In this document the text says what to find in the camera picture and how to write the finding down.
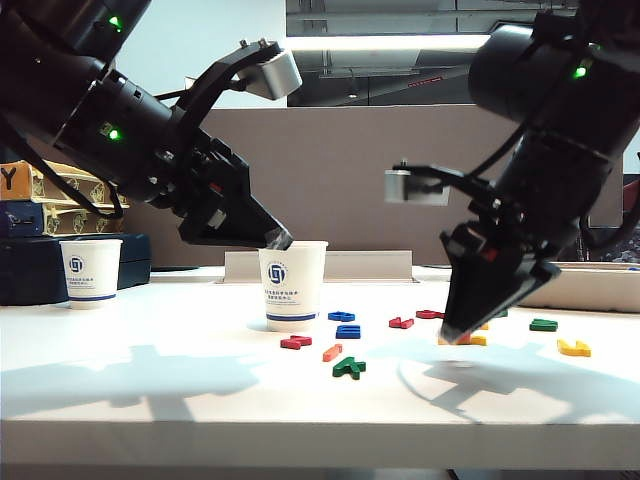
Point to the long ceiling light strip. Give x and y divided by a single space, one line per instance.
390 42

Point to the flat red letter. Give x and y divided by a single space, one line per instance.
429 314

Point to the small red letter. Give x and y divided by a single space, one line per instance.
401 323

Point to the black camera bracket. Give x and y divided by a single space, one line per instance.
465 182
207 92

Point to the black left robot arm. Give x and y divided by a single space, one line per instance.
75 100

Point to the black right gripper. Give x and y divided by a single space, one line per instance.
500 235

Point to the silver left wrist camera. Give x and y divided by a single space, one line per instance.
275 72

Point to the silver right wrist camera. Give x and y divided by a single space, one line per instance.
415 186

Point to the orange letter I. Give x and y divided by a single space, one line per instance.
332 353

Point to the yellow box with letter Y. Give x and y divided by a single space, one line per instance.
15 180

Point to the blue rounded letter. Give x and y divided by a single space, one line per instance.
341 316

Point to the green letter K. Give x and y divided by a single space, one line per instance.
349 368

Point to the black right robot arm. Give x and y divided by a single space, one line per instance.
550 175

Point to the green blocky letter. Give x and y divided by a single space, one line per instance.
543 326

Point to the white paper cup blue logo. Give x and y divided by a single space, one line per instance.
294 290
91 280

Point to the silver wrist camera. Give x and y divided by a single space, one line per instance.
415 186
275 72

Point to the black left camera bracket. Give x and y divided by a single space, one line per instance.
207 92

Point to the yellow hooked letter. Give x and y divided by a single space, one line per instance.
571 349

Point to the red ceiling sign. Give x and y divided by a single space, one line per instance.
425 82

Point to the black right camera bracket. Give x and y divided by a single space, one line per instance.
465 182

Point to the brown desk divider panel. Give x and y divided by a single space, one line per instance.
340 175

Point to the blue letter E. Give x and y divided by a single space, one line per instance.
348 332

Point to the beige paper pulp tray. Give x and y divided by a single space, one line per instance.
600 295

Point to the red letter N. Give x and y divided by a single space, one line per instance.
295 342

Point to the long yellow letter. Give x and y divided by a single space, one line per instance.
480 341

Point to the black carrying case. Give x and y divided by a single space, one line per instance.
30 275

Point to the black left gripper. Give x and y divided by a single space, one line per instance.
200 180

